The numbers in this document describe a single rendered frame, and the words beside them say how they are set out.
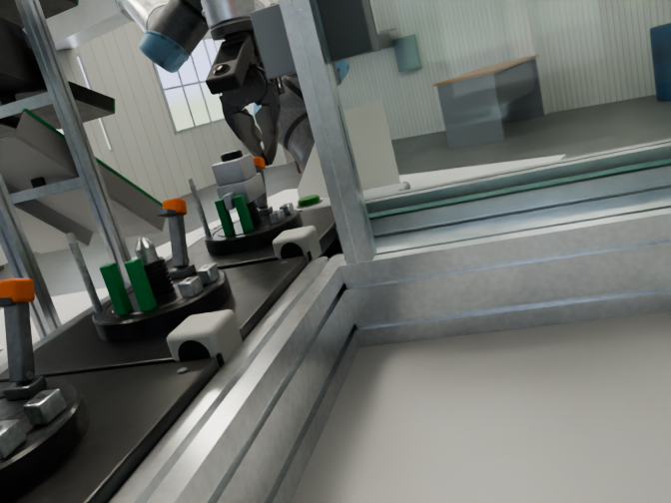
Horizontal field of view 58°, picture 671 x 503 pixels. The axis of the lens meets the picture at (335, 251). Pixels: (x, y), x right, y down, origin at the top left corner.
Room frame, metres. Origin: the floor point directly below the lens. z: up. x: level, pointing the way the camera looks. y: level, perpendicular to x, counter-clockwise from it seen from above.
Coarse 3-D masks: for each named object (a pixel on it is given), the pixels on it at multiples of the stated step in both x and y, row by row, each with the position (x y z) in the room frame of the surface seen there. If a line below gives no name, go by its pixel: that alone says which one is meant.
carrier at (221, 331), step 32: (160, 256) 0.61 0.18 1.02; (128, 288) 0.74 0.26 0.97; (160, 288) 0.59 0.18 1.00; (192, 288) 0.56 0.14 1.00; (224, 288) 0.59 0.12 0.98; (256, 288) 0.60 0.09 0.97; (96, 320) 0.56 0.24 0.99; (128, 320) 0.54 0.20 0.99; (160, 320) 0.53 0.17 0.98; (192, 320) 0.49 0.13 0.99; (224, 320) 0.47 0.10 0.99; (256, 320) 0.52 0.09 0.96; (64, 352) 0.55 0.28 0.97; (96, 352) 0.53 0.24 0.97; (128, 352) 0.51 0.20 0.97; (160, 352) 0.49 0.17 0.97; (192, 352) 0.46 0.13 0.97; (224, 352) 0.46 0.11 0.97
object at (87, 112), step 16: (0, 32) 0.84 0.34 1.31; (16, 32) 0.87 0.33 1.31; (0, 48) 0.84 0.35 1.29; (16, 48) 0.86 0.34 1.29; (0, 64) 0.83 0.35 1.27; (16, 64) 0.85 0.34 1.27; (32, 64) 0.87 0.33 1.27; (0, 80) 0.85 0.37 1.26; (16, 80) 0.85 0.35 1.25; (32, 80) 0.86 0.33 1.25; (0, 96) 0.90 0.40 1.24; (16, 96) 0.90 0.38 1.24; (32, 96) 0.90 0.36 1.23; (80, 96) 0.92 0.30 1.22; (96, 96) 0.95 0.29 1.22; (32, 112) 0.96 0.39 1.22; (48, 112) 0.96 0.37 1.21; (80, 112) 0.96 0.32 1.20; (96, 112) 0.96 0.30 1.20; (112, 112) 0.97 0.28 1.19
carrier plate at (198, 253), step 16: (320, 208) 0.93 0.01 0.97; (304, 224) 0.85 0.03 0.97; (320, 224) 0.82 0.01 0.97; (320, 240) 0.74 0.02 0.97; (192, 256) 0.82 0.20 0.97; (208, 256) 0.80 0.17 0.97; (224, 256) 0.77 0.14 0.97; (240, 256) 0.75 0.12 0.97; (256, 256) 0.73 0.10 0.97; (272, 256) 0.71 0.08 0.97; (320, 256) 0.72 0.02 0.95
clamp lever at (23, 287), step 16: (0, 288) 0.44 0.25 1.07; (16, 288) 0.43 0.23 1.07; (32, 288) 0.45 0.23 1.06; (0, 304) 0.42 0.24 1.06; (16, 304) 0.43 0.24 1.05; (16, 320) 0.43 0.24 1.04; (16, 336) 0.43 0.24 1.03; (16, 352) 0.42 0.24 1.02; (32, 352) 0.43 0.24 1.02; (16, 368) 0.42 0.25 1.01; (32, 368) 0.42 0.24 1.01
